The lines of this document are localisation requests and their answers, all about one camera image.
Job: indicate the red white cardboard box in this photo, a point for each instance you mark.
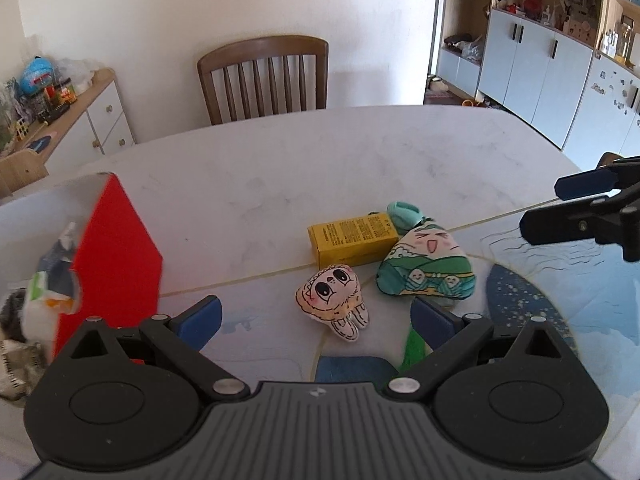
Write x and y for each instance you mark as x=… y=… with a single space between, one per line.
x=117 y=264

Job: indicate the blue globe ball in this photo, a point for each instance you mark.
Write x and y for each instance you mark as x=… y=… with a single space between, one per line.
x=38 y=73

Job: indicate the yellow small carton box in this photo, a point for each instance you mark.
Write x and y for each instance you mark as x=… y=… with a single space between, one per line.
x=354 y=241

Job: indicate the white patterned tissue pack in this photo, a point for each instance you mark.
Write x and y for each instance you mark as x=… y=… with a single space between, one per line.
x=53 y=291

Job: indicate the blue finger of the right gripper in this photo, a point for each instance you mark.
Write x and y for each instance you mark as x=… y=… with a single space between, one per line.
x=588 y=183
x=590 y=218

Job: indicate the white wooden side cabinet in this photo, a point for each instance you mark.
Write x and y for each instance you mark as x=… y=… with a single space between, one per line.
x=95 y=126

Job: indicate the teal round ball toy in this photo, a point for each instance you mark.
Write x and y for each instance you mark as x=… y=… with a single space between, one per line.
x=405 y=216

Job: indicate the green dumpling plush toy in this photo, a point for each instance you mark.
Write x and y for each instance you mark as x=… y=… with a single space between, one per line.
x=427 y=261

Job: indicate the white wall cabinet unit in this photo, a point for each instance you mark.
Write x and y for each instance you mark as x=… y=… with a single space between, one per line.
x=568 y=68

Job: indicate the silver foil snack bag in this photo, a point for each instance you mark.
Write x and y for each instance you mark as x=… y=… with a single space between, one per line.
x=22 y=366

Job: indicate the blue patterned placemat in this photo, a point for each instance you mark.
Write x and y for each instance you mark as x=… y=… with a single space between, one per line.
x=587 y=292

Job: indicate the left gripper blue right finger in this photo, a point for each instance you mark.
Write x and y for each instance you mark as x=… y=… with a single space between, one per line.
x=434 y=324

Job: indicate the orange label jar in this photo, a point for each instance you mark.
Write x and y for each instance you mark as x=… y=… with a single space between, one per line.
x=67 y=94

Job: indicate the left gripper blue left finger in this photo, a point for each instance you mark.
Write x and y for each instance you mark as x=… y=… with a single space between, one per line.
x=197 y=325

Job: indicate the brown wooden chair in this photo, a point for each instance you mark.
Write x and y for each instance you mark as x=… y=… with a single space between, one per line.
x=264 y=76

